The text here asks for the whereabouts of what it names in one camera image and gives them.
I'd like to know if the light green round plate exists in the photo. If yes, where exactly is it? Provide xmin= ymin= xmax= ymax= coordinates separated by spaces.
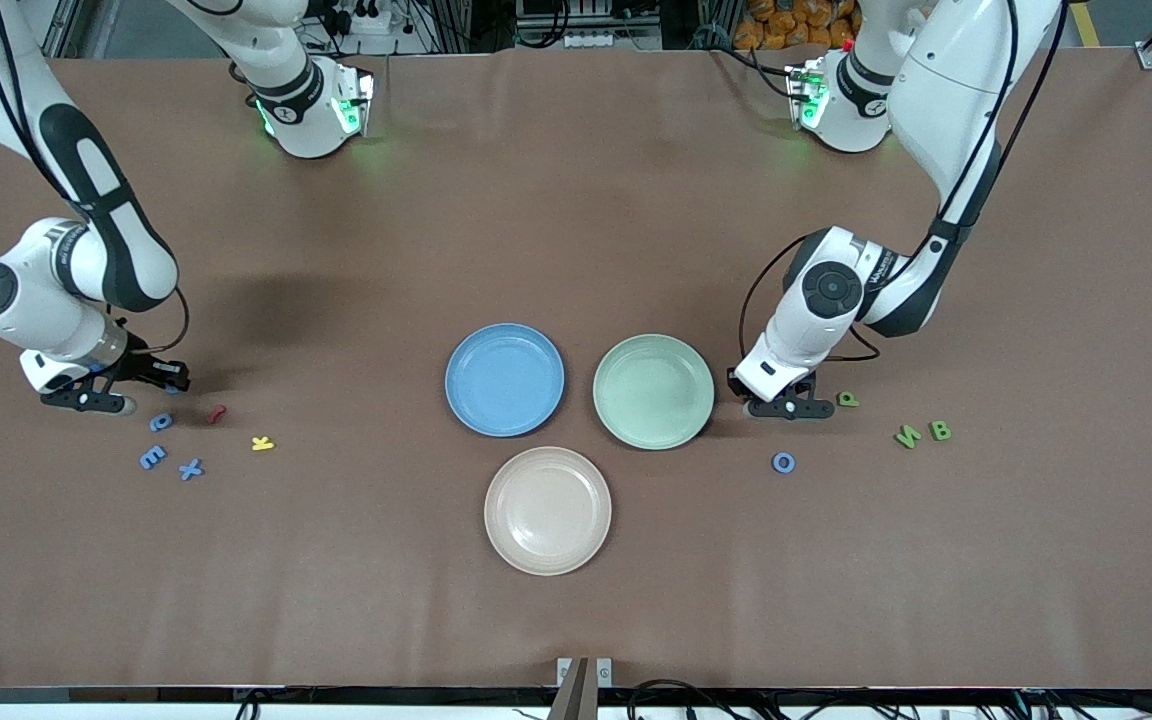
xmin=593 ymin=334 xmax=716 ymax=451

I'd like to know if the beige pink round plate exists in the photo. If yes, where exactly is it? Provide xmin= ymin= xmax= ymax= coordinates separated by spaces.
xmin=484 ymin=446 xmax=613 ymax=577

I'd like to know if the blue round plate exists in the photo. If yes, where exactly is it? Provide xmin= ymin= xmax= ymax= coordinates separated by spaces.
xmin=445 ymin=323 xmax=566 ymax=438

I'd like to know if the orange fruit net bag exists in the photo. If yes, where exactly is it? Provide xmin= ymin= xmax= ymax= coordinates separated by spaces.
xmin=733 ymin=0 xmax=862 ymax=51

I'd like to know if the white power strip with plugs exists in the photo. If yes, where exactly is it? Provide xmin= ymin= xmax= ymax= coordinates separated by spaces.
xmin=321 ymin=0 xmax=392 ymax=36

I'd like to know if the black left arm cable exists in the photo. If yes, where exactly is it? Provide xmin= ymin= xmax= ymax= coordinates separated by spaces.
xmin=738 ymin=0 xmax=1072 ymax=373

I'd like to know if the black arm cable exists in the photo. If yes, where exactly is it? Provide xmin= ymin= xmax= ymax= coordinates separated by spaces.
xmin=738 ymin=0 xmax=1072 ymax=373
xmin=0 ymin=0 xmax=191 ymax=357

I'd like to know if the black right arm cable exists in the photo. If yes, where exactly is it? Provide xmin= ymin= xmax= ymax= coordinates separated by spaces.
xmin=0 ymin=0 xmax=191 ymax=357

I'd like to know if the black cable bundle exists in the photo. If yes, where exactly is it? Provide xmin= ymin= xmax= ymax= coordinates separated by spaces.
xmin=626 ymin=672 xmax=1152 ymax=720

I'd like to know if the metal table edge bracket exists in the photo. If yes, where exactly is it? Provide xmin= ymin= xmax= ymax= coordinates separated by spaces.
xmin=556 ymin=657 xmax=614 ymax=720

